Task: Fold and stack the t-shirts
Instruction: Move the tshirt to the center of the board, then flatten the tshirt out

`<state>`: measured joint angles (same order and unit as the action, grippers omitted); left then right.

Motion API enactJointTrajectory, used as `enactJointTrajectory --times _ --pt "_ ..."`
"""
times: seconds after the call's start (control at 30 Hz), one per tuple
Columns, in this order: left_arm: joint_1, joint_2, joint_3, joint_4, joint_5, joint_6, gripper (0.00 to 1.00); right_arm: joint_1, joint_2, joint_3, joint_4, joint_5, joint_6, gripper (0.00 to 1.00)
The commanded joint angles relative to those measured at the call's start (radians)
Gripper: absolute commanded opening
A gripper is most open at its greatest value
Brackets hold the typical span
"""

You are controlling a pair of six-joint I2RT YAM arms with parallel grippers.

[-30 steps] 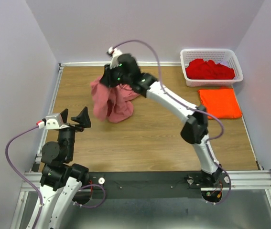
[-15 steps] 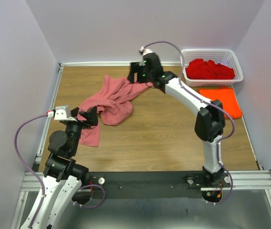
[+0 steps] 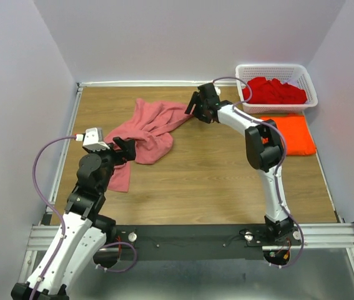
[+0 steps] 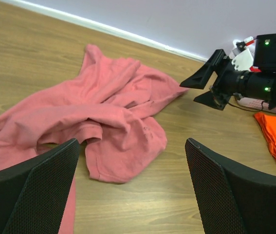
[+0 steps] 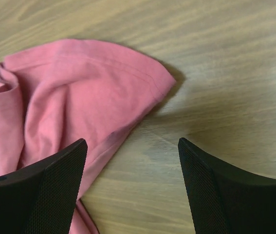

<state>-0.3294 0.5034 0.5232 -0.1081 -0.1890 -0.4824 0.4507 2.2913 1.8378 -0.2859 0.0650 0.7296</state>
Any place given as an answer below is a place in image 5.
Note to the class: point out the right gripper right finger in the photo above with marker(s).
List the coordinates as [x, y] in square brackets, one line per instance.
[223, 198]

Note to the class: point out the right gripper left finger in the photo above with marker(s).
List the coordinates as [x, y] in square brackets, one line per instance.
[40, 198]

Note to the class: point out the pink t-shirt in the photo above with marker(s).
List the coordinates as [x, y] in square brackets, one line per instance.
[54, 94]

